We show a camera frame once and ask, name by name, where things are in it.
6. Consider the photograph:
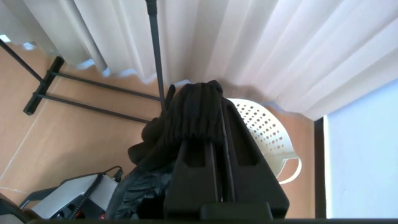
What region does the white laundry basket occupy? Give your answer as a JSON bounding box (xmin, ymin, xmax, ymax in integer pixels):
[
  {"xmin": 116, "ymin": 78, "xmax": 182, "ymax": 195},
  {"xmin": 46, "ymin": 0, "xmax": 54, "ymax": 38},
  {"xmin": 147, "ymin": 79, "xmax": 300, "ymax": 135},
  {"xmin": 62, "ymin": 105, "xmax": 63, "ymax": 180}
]
[{"xmin": 226, "ymin": 98, "xmax": 303, "ymax": 185}]

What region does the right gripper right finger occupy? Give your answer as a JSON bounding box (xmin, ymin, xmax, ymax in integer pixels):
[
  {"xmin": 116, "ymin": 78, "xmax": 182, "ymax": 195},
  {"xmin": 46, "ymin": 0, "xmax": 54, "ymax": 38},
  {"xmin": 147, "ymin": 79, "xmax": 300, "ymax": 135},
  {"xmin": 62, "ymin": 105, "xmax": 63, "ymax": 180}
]
[{"xmin": 220, "ymin": 98, "xmax": 290, "ymax": 220}]

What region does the black clothes rack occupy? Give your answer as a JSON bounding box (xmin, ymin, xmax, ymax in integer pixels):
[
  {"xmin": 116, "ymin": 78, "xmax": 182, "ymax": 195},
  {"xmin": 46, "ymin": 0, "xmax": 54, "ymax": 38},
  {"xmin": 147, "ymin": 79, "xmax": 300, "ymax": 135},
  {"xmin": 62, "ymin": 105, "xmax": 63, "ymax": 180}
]
[{"xmin": 0, "ymin": 0, "xmax": 170, "ymax": 124}]

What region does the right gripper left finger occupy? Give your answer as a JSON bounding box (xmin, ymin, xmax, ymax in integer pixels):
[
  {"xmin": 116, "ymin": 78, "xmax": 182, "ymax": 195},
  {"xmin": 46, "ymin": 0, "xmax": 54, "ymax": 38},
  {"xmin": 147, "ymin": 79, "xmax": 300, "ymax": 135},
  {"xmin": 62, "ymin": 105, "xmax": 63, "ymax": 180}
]
[{"xmin": 163, "ymin": 138, "xmax": 223, "ymax": 220}]

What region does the white curtain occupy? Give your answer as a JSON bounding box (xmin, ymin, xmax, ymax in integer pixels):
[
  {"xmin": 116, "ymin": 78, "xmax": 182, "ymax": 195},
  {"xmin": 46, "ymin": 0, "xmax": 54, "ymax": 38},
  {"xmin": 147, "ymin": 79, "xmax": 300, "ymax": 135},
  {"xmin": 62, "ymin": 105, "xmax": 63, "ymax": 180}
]
[{"xmin": 0, "ymin": 0, "xmax": 398, "ymax": 121}]

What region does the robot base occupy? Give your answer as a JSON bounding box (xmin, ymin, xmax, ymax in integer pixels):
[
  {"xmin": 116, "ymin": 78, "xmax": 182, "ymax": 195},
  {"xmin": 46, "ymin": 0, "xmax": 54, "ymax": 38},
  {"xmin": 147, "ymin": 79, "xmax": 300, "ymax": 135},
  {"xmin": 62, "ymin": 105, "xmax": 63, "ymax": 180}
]
[{"xmin": 0, "ymin": 166, "xmax": 124, "ymax": 222}]

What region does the black ribbed knit garment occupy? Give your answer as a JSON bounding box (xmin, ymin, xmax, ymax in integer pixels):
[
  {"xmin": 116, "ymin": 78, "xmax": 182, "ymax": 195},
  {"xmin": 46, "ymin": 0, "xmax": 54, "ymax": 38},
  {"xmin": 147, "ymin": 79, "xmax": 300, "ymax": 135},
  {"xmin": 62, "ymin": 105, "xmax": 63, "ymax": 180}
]
[{"xmin": 127, "ymin": 80, "xmax": 226, "ymax": 174}]

